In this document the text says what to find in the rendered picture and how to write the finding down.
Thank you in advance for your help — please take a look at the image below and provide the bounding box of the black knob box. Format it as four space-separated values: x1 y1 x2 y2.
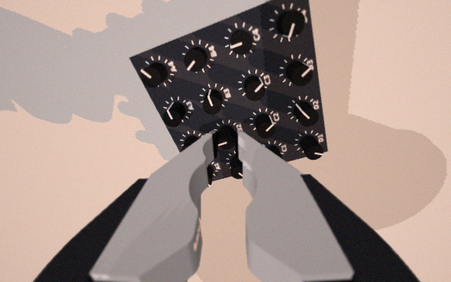
129 0 328 187

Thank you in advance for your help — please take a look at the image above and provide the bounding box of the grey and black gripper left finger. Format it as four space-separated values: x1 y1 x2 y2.
33 131 218 282

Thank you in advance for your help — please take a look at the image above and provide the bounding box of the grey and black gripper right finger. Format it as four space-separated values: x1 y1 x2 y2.
234 130 420 282

